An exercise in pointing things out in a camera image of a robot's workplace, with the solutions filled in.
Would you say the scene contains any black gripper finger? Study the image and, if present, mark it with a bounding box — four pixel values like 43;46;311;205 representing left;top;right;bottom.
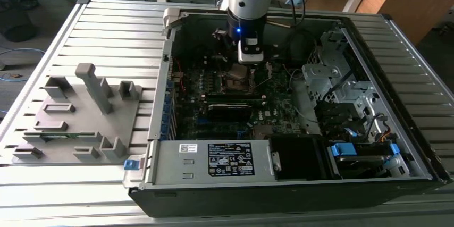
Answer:
211;27;238;63
264;43;282;62

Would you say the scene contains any thin wire locking lever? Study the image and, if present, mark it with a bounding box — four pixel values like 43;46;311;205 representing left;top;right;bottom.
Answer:
254;75;272;89

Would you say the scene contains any silver CPU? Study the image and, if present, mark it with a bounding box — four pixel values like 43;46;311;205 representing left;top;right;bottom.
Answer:
226;64;250;79

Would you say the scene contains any CPU socket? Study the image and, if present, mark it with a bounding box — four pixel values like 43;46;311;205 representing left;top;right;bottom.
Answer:
218;69;260;95

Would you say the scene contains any silver metal drive cage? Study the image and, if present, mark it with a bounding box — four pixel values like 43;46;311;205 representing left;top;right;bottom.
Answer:
300;26;393;139

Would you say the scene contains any green motherboard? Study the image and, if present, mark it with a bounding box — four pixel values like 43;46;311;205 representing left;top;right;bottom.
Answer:
170;58;322;142

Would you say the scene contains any black graphics card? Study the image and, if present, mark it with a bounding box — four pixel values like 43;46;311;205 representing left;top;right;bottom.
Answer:
207;103;254;122

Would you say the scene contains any brown chipset heatsink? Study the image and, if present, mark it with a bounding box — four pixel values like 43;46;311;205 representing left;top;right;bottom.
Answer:
254;125;275;139

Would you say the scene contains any hard disk in blue carrier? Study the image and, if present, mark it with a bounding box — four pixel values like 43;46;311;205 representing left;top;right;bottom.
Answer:
327;141;402;180

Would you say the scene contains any grey parts rack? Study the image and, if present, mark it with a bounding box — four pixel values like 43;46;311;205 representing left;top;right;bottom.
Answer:
9;63;144;165

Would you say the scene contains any silver power supply unit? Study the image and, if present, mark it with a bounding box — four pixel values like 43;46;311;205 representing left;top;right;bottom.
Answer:
151;138;276;186

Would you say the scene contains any green RAM stick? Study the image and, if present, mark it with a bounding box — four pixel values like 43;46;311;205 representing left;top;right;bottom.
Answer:
24;130;97;140

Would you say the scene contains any blue case latch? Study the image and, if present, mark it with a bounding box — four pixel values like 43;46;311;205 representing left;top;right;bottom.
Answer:
123;159;139;172

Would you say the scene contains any black round bin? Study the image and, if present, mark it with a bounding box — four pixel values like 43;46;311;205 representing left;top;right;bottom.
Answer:
1;9;39;43

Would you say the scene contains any black PC case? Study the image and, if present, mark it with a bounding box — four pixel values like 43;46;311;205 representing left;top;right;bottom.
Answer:
121;6;454;218

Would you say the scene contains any grey floor stand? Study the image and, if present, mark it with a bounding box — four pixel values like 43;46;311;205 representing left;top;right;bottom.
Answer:
0;51;41;71

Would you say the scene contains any thick black cable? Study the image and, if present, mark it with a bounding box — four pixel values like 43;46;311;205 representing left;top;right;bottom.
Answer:
287;29;319;64

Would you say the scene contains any silver camera box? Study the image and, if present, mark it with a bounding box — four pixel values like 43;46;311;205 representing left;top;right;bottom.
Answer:
236;37;266;65

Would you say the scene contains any grey plastic case handle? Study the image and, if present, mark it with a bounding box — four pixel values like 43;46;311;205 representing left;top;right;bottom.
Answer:
162;7;188;37

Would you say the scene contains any black drive bay bracket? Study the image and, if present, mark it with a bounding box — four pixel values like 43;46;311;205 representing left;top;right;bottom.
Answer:
314;101;368;135

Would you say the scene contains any coloured wire bundle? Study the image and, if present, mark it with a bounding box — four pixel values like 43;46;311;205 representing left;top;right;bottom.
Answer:
378;128;394;144

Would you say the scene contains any light blue floor cable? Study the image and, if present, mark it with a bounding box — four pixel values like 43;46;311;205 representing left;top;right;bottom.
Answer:
0;47;48;83

